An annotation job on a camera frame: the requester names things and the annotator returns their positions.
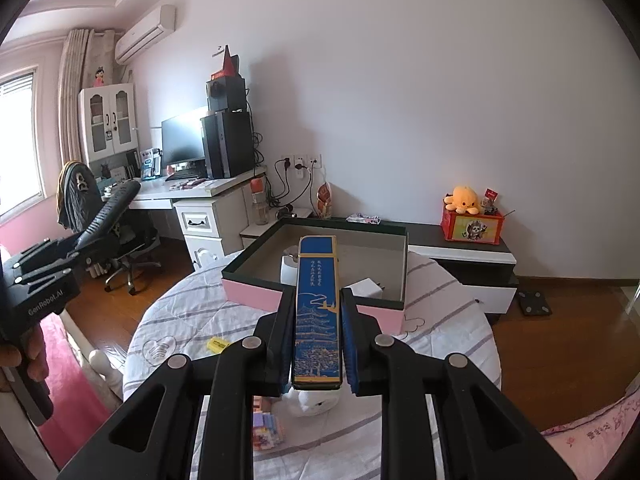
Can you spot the black computer monitor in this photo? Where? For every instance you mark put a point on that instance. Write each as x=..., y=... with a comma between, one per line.
x=182, y=137

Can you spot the beige curtain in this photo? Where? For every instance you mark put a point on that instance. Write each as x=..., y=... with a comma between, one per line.
x=75, y=100

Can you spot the pink floor mat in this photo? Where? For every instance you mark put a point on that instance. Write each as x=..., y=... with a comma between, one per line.
x=70, y=390

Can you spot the white air conditioner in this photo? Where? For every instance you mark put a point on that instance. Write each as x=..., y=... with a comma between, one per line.
x=145, y=35

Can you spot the person's left hand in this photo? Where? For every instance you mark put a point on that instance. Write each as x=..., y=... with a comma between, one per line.
x=36, y=355

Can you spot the long blue printed box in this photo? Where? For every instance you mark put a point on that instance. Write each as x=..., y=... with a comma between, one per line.
x=317, y=320

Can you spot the white charger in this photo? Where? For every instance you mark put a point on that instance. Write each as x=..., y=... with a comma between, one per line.
x=366, y=289

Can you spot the black computer tower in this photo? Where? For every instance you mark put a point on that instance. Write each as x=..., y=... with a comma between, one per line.
x=227, y=145

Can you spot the red printed toy box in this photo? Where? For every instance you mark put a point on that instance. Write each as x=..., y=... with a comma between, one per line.
x=472, y=230

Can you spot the striped quilted table cloth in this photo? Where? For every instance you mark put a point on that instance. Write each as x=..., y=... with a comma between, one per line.
x=175, y=320

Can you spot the black bathroom scale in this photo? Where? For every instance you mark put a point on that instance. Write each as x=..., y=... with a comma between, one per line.
x=535, y=303

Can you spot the small toy figure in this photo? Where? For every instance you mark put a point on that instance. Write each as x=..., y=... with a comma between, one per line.
x=491, y=202

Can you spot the small printed packet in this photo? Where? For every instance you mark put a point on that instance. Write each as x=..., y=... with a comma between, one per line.
x=364, y=218

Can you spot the black office chair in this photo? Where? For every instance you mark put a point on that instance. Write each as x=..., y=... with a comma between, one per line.
x=125, y=240

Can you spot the black keyboard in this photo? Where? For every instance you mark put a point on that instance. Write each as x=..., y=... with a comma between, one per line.
x=185, y=175

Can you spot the pink block toy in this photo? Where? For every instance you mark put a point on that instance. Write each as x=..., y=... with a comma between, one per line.
x=265, y=430

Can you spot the pink bedding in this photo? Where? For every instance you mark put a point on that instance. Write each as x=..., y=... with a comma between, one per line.
x=595, y=440

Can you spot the small pink doll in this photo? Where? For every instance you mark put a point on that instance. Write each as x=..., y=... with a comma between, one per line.
x=99, y=76

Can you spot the pink storage box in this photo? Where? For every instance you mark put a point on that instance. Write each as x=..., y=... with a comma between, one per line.
x=360, y=255

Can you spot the yellow highlighter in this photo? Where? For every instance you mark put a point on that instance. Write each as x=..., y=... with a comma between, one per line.
x=218, y=345

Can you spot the red triangular box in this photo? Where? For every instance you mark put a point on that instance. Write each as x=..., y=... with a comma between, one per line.
x=227, y=65

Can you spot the blue packaging box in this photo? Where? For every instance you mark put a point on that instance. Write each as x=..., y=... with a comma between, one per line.
x=150, y=164

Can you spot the white desk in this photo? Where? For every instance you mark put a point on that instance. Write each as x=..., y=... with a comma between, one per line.
x=160, y=195

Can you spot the black speaker box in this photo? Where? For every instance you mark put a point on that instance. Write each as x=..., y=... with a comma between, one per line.
x=225, y=94

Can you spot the white cup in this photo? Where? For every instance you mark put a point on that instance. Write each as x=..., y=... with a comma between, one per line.
x=289, y=270

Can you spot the dark jacket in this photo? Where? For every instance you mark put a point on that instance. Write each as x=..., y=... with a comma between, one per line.
x=75, y=195

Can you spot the orange plush octopus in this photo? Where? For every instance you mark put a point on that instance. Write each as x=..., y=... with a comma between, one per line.
x=464, y=199

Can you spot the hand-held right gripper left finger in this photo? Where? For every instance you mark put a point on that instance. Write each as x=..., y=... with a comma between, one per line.
x=279, y=355

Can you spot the window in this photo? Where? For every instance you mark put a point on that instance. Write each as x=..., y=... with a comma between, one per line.
x=15, y=150

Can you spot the white glass-door cabinet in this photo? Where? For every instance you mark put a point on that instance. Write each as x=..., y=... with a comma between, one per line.
x=107, y=125

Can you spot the small red desk item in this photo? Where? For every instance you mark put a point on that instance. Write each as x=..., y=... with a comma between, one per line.
x=187, y=185

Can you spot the white wall socket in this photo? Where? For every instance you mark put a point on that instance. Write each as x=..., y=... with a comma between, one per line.
x=285, y=161
x=315, y=161
x=300, y=164

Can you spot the low black-white cabinet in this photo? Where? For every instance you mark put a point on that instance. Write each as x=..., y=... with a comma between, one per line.
x=470, y=260

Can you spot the orange-capped bottle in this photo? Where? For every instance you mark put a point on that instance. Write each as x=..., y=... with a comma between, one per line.
x=260, y=205

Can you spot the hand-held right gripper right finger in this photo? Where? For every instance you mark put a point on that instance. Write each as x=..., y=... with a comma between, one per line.
x=348, y=350

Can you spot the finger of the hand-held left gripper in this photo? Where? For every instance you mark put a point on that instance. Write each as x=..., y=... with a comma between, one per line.
x=107, y=210

